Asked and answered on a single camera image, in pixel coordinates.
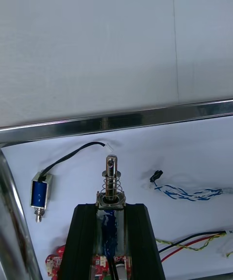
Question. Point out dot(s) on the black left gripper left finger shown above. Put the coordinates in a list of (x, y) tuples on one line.
[(77, 248)]

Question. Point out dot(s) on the white sheet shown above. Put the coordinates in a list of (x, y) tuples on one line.
[(194, 151)]

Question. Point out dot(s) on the steel tray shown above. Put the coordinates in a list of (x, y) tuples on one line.
[(121, 121)]

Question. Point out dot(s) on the round red circuit board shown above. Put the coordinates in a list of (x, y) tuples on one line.
[(52, 263)]

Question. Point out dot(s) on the metal solenoid blue label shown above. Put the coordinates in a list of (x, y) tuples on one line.
[(38, 192), (111, 168)]

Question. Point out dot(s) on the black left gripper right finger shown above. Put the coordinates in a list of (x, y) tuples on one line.
[(143, 248)]

